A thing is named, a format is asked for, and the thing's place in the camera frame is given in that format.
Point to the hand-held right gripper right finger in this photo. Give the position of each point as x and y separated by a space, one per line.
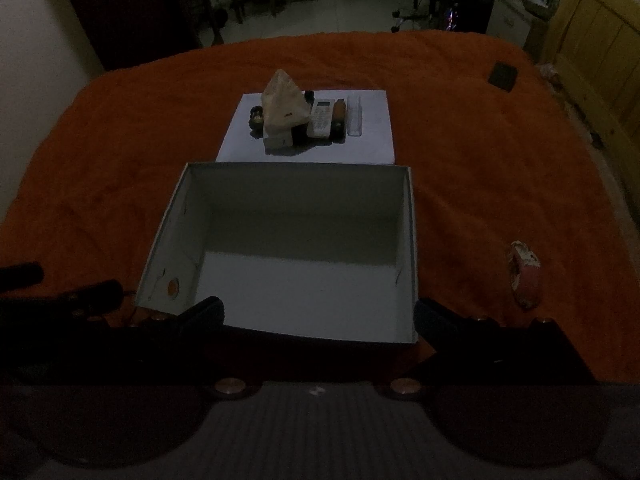
431 316

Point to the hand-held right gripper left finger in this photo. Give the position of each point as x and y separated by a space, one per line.
207 311

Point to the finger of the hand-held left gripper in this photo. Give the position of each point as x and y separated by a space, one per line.
100 294
20 276

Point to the white cardboard box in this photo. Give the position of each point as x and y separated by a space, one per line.
300 285

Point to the white paper sheet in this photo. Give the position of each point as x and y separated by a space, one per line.
372 146

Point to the white remote control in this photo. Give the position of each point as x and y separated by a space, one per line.
320 121

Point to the cream tissue pack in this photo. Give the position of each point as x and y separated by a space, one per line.
282 102

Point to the pink tape roll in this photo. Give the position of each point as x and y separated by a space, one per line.
527 287

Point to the orange blanket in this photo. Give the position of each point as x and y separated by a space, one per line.
475 160

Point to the small black and gold object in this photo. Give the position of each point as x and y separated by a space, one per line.
256 122

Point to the clear plastic tube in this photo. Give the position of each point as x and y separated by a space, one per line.
354 117

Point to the small brown bottle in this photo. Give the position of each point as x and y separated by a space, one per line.
340 108

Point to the glass tube with black cap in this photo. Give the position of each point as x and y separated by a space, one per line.
307 95

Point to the black wallet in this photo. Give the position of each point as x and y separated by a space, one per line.
503 76

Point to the dark wooden wardrobe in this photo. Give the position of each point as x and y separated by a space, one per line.
125 10

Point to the office chair base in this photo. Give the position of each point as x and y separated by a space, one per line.
407 19

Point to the computer with coloured lights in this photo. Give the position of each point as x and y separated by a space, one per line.
452 15

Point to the white cabinet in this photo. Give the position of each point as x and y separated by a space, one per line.
507 22

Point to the wooden headboard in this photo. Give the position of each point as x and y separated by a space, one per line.
600 35

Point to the white bowl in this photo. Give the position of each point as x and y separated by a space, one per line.
532 0

